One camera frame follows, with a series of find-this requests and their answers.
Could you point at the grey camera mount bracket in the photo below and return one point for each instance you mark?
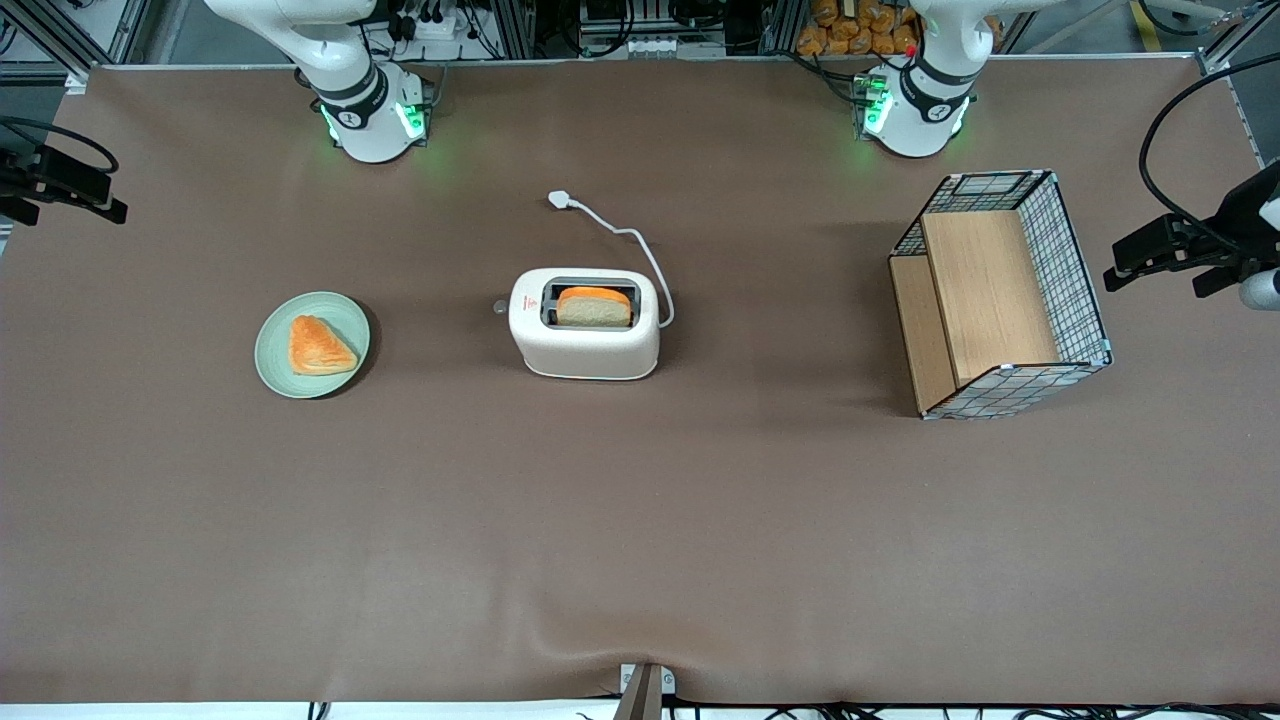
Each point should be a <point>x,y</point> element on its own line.
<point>645,695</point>

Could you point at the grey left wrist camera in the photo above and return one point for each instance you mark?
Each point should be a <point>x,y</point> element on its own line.
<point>1258,288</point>

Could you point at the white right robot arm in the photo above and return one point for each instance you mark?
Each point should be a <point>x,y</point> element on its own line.
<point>365,112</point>

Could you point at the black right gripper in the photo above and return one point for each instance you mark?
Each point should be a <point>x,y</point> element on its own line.
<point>12,180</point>

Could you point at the wooden step shelf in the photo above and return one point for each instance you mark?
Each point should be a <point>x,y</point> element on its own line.
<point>985,290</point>

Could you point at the pale green plate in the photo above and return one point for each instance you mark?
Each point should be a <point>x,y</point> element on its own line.
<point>335,325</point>

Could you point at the bread slice with orange crust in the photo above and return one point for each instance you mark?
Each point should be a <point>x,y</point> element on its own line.
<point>594,307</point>

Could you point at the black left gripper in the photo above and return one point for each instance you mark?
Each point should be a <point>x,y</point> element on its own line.
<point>1236,219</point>

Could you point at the white toaster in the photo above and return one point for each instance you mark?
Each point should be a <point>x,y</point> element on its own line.
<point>585,350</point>

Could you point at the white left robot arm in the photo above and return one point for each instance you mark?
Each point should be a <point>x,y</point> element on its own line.
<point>915,120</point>

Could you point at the aluminium frame post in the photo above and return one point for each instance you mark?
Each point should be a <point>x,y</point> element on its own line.
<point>780,25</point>
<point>512,25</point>

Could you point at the bag of bread rolls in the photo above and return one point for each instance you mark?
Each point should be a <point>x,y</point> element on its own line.
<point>850,30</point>

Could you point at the triangular orange pastry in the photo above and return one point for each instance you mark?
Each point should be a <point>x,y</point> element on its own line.
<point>318,348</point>

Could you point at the white power strip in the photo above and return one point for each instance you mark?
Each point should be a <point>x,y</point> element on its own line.
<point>435,25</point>

